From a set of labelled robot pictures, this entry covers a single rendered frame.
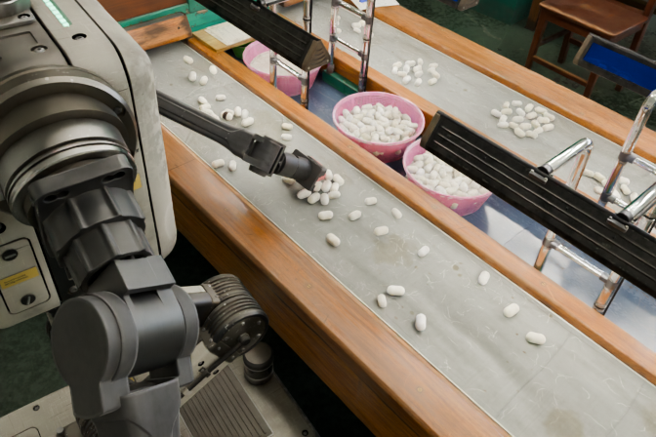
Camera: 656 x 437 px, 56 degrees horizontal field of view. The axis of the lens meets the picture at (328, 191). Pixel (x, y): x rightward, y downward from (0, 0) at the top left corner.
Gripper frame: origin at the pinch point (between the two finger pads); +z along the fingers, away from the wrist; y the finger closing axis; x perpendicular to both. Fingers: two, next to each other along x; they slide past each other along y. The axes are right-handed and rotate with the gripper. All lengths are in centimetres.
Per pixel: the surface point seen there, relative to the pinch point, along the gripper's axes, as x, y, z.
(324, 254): 11.5, -19.7, -12.2
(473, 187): -17.1, -26.3, 24.5
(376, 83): -26.8, 23.4, 33.9
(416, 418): 19, -61, -26
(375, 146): -12.1, 0.8, 16.1
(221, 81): -2, 56, 7
